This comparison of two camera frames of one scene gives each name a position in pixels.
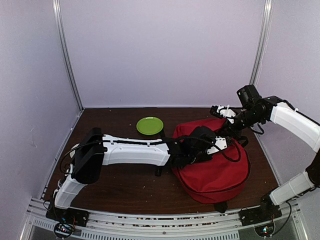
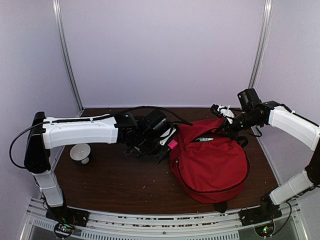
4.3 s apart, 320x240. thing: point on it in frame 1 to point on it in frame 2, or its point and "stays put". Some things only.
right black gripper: x=231 y=130 stays put
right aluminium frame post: x=261 y=43 stays put
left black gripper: x=210 y=158 to x=158 y=157
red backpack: x=220 y=178 stays put
